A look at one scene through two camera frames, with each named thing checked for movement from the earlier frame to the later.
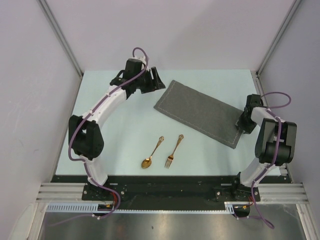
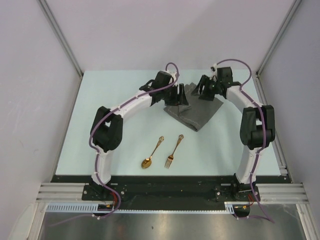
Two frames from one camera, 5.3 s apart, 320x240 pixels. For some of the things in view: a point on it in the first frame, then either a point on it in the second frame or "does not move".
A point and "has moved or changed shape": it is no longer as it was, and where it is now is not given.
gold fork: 170,157 does not move
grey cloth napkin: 210,116 has moved or changed shape
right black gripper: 248,129 -> 205,95
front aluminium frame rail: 270,192 does not move
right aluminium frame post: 278,37 does not move
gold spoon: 147,163 does not move
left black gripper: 154,84 -> 177,98
